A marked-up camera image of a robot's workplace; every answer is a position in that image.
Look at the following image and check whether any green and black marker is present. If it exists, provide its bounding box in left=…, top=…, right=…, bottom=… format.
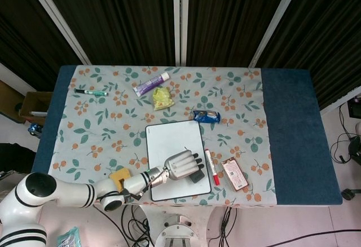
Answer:
left=74, top=88, right=109, bottom=96

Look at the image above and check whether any yellow snack bag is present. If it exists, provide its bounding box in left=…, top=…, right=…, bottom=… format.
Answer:
left=152, top=86, right=175, bottom=111

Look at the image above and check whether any floral tablecloth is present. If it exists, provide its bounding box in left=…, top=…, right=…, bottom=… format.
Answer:
left=45, top=65, right=279, bottom=206

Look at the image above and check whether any blue table cover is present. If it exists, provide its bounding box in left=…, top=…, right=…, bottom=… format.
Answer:
left=31, top=65, right=344, bottom=208

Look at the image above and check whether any white slanted frame post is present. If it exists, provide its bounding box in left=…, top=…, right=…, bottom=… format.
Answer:
left=248, top=0, right=307, bottom=68
left=21, top=0, right=91, bottom=65

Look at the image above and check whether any teal plastic packet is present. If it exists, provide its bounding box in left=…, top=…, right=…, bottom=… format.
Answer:
left=57, top=226, right=81, bottom=247

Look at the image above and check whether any yellow sponge with square hole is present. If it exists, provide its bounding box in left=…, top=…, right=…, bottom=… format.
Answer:
left=108, top=167, right=133, bottom=193

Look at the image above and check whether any purple toothpaste tube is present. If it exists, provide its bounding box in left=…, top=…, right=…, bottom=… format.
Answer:
left=133, top=72, right=171, bottom=98

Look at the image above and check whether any red and white marker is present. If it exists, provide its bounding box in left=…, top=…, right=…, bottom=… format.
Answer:
left=204, top=148, right=221, bottom=186

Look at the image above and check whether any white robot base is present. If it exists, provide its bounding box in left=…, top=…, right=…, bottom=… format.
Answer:
left=154, top=213, right=208, bottom=247

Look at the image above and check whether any dark grey eraser block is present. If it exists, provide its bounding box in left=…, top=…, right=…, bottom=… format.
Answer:
left=188, top=170, right=206, bottom=184

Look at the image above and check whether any white whiteboard with black frame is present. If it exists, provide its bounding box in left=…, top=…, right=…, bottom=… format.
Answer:
left=145, top=120, right=212, bottom=202

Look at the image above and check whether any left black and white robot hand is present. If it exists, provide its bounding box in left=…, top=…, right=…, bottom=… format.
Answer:
left=163, top=150, right=205, bottom=180

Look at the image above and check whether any black floor cable bundle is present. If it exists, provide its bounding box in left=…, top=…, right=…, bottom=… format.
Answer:
left=207, top=207, right=238, bottom=247
left=95, top=204, right=155, bottom=247

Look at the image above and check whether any black caster wheel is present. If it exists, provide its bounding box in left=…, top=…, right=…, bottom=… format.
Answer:
left=341, top=187, right=358, bottom=201

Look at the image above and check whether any black pleated curtain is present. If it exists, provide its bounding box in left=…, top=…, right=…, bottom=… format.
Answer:
left=38, top=0, right=177, bottom=66
left=255, top=0, right=361, bottom=111
left=186, top=0, right=297, bottom=67
left=0, top=0, right=82, bottom=83

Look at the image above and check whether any blue cookie packet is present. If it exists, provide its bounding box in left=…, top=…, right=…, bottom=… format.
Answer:
left=192, top=109, right=221, bottom=124

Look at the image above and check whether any brown cardboard box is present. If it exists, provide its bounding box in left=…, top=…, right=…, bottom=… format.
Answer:
left=18, top=91, right=53, bottom=125

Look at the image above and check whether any blue toy object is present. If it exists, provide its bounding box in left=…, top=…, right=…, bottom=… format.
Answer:
left=27, top=122, right=43, bottom=138

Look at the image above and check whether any white upright frame post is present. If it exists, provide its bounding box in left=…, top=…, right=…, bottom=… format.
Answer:
left=172, top=0, right=189, bottom=67

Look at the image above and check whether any long black floor cable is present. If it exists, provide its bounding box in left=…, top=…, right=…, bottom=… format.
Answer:
left=278, top=228, right=361, bottom=247

